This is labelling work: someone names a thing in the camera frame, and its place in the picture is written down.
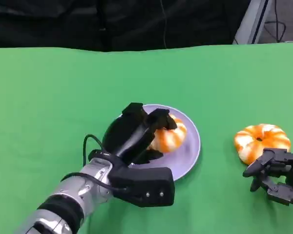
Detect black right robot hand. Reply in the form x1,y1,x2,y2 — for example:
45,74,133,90
242,147,293,207

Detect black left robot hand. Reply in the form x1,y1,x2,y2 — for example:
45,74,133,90
102,102,178,167

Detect green table cloth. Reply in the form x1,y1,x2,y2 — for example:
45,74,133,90
0,41,293,234

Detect lilac plate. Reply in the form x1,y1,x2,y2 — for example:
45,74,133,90
105,104,201,182

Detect black cloth backdrop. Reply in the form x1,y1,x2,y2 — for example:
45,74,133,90
0,0,251,53

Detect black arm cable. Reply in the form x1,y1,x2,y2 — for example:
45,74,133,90
61,134,127,193

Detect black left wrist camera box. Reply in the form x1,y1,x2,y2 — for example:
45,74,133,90
108,166,175,208

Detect black floor cables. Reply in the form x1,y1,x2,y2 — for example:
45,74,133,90
263,20,287,44

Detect grey metal frame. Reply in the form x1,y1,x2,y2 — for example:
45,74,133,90
232,0,274,45

